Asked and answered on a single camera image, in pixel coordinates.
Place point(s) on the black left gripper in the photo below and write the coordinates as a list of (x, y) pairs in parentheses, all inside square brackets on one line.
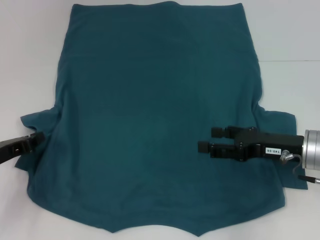
[(11, 148)]

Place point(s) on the teal blue t-shirt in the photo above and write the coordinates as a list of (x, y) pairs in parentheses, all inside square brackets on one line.
[(160, 100)]

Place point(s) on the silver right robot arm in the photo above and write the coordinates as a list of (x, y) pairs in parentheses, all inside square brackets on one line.
[(312, 148)]

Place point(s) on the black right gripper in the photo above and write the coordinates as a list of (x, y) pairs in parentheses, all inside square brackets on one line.
[(275, 145)]

